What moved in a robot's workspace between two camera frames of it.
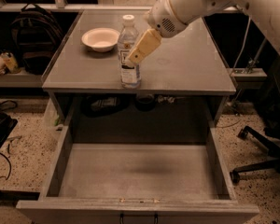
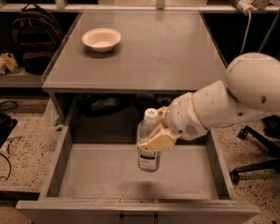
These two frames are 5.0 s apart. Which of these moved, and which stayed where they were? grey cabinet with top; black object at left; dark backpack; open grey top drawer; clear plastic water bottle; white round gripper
Moved: clear plastic water bottle; white round gripper
Stayed: grey cabinet with top; dark backpack; open grey top drawer; black object at left
